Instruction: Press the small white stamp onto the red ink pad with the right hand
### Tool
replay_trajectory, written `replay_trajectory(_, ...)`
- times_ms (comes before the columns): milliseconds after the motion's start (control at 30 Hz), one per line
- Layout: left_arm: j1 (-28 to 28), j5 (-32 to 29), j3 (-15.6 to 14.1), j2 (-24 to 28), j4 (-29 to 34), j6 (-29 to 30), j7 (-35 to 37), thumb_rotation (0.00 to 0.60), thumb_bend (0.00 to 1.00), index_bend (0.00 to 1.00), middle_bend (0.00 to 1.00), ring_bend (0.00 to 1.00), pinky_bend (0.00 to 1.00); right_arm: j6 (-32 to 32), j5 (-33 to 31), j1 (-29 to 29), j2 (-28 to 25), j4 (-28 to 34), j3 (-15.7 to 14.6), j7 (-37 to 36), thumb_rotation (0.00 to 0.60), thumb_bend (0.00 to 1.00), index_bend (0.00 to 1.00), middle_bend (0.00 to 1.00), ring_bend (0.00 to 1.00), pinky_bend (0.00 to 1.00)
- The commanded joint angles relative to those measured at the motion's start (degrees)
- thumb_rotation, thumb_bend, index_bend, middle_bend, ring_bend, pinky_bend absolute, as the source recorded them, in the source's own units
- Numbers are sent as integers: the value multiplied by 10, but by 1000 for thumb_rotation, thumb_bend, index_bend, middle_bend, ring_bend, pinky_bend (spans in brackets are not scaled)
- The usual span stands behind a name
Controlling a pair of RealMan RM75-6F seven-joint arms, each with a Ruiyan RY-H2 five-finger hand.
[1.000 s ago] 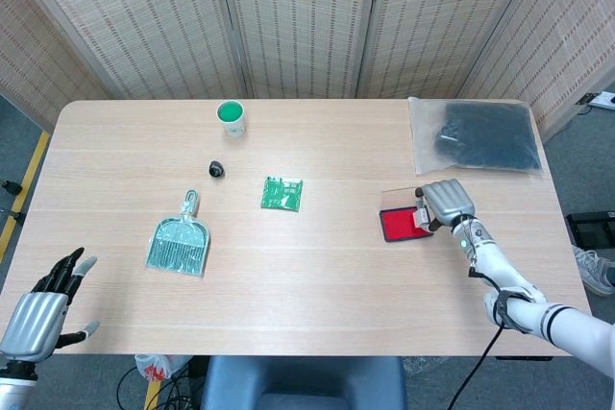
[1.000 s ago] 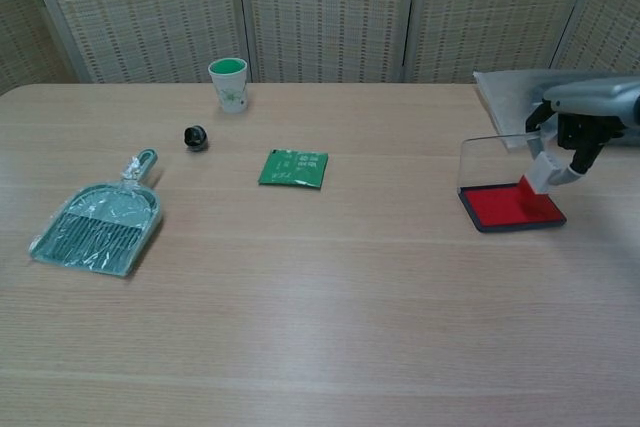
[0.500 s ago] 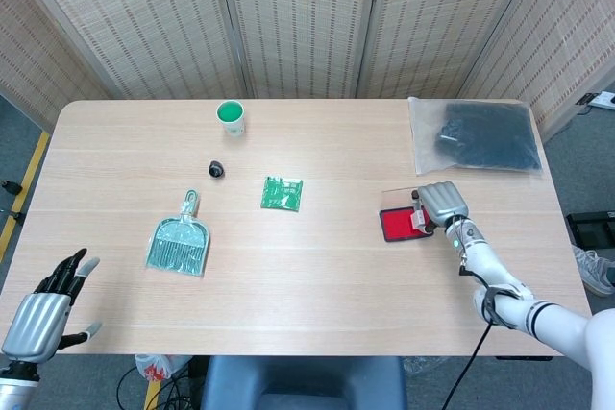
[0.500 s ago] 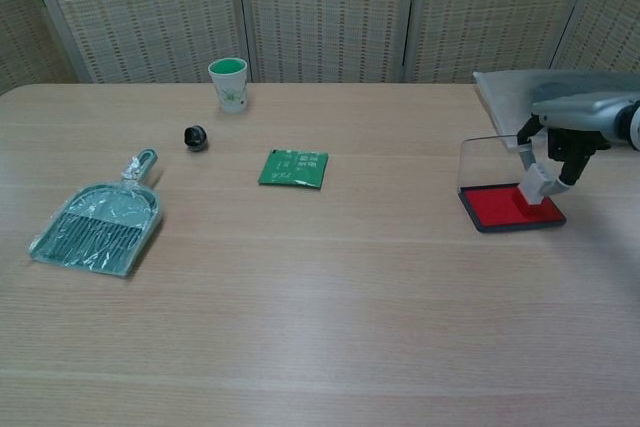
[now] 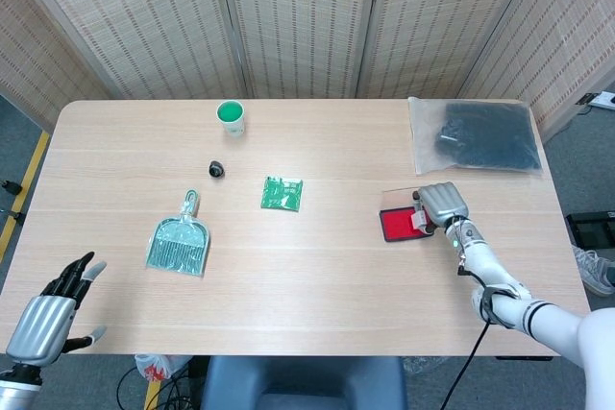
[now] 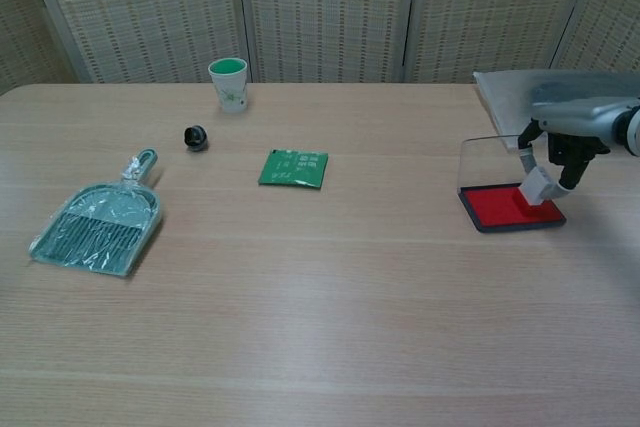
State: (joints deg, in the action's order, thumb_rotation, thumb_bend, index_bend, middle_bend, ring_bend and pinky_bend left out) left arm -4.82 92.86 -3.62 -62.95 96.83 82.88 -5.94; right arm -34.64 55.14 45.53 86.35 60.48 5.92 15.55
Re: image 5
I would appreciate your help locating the small black round cap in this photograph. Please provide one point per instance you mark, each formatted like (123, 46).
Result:
(216, 169)

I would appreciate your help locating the small red white stamp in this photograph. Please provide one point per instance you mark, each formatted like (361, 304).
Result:
(418, 220)

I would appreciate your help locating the green dustpan set in wrap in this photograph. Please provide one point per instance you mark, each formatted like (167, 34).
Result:
(180, 244)

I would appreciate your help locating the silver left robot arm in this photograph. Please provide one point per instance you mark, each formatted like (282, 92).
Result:
(17, 388)

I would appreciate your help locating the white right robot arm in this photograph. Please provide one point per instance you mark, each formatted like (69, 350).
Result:
(552, 319)

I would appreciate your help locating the clear bag with black contents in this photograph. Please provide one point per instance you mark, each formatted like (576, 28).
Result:
(485, 141)

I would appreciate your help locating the black stand foot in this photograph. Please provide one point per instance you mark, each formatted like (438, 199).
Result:
(13, 215)
(10, 185)

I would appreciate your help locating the green sachet packet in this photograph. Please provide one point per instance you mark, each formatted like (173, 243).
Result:
(282, 194)

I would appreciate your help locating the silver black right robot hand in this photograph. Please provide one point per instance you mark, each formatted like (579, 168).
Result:
(444, 201)

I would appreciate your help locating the white paper cup green inside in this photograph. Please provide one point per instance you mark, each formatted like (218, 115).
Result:
(231, 117)

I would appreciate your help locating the blue grey chair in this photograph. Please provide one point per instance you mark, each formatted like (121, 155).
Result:
(302, 386)

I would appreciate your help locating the red ink pad case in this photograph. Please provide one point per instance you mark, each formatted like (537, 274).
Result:
(396, 225)

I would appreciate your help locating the woven bamboo folding screen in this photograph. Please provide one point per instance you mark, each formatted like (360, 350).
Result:
(298, 21)

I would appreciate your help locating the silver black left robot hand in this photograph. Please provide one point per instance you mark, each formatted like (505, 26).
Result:
(41, 328)

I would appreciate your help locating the white red plastic bag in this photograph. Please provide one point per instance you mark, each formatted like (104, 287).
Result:
(156, 368)

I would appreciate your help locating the white power strip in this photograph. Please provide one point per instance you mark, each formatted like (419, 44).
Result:
(600, 100)

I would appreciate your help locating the grey sneaker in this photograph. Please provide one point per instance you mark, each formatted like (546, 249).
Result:
(593, 271)

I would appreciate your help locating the black box on floor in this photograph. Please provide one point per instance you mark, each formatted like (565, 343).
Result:
(591, 230)

